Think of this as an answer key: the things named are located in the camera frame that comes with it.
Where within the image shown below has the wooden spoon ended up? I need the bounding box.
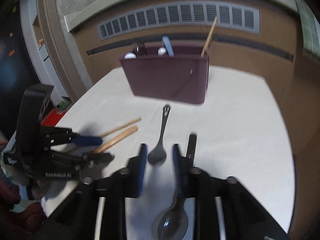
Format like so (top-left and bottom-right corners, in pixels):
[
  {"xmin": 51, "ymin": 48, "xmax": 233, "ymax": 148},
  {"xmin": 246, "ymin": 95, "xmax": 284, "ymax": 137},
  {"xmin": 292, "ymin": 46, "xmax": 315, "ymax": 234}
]
[{"xmin": 90, "ymin": 126, "xmax": 138, "ymax": 153}]

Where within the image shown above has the black smiley-handle spoon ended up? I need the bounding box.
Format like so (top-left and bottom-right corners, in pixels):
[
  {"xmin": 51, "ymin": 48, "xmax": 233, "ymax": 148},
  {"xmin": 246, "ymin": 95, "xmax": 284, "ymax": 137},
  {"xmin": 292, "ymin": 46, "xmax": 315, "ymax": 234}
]
[{"xmin": 147, "ymin": 104, "xmax": 171, "ymax": 166}]

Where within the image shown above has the white ball-end utensil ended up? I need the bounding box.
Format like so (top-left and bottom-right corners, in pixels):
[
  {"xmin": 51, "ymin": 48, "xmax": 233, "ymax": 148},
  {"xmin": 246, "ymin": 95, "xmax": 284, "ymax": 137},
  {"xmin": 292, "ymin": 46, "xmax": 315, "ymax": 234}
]
[{"xmin": 157, "ymin": 47, "xmax": 167, "ymax": 56}]

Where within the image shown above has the grey-blue plastic spoon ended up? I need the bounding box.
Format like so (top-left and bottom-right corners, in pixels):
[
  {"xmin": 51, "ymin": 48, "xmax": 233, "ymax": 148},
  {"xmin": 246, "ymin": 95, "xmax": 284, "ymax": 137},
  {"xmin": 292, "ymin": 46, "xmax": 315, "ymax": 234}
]
[{"xmin": 162, "ymin": 36, "xmax": 174, "ymax": 56}]

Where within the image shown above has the left hand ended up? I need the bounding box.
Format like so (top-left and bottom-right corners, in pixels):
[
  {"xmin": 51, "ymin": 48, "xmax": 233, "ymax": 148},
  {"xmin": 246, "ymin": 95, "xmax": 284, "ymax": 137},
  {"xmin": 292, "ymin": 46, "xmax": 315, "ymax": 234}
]
[{"xmin": 1, "ymin": 164, "xmax": 51, "ymax": 200}]

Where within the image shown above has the red floor mat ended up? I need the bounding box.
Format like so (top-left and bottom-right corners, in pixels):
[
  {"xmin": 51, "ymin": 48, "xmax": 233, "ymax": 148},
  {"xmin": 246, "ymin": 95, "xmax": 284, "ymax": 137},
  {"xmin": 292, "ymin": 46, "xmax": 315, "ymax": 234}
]
[{"xmin": 41, "ymin": 109, "xmax": 66, "ymax": 127}]

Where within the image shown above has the beige tablecloth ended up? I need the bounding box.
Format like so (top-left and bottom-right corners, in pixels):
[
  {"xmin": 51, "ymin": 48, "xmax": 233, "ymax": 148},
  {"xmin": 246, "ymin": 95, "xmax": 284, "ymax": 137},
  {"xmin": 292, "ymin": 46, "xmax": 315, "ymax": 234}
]
[{"xmin": 39, "ymin": 64, "xmax": 297, "ymax": 234}]

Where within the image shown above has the maroon plastic utensil caddy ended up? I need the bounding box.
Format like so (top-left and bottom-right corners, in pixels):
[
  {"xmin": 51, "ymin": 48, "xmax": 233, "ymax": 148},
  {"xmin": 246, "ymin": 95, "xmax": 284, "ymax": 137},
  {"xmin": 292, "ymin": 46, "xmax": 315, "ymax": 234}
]
[{"xmin": 119, "ymin": 43, "xmax": 209, "ymax": 105}]

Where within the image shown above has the white refrigerator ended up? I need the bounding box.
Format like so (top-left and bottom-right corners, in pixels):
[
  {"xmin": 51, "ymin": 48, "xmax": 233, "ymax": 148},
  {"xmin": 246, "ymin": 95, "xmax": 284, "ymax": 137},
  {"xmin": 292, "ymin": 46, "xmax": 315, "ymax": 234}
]
[{"xmin": 20, "ymin": 0, "xmax": 69, "ymax": 105}]

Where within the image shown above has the grey ventilation grille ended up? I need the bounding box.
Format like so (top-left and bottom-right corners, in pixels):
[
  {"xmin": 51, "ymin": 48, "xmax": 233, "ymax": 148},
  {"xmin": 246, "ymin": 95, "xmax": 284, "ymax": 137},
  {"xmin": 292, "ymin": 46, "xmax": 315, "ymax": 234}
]
[{"xmin": 96, "ymin": 0, "xmax": 260, "ymax": 40}]

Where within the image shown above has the green checked towel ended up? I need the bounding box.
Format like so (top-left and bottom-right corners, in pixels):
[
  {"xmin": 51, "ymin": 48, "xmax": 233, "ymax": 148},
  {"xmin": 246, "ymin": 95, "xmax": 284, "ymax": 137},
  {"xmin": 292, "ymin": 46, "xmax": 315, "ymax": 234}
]
[{"xmin": 295, "ymin": 0, "xmax": 319, "ymax": 60}]

